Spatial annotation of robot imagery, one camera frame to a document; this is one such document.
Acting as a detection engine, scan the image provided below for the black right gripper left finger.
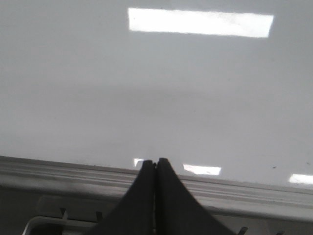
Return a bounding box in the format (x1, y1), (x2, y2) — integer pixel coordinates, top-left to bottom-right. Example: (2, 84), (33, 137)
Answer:
(86, 160), (155, 235)

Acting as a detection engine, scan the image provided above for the white whiteboard with aluminium frame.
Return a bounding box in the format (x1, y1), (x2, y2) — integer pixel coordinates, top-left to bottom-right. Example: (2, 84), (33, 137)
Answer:
(0, 0), (313, 220)

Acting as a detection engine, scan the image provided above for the white wire rack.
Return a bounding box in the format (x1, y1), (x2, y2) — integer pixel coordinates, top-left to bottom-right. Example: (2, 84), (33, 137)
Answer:
(22, 209), (287, 235)

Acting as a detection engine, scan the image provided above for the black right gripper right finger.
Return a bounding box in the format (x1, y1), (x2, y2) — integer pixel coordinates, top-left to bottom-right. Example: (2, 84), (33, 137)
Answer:
(156, 158), (232, 235)

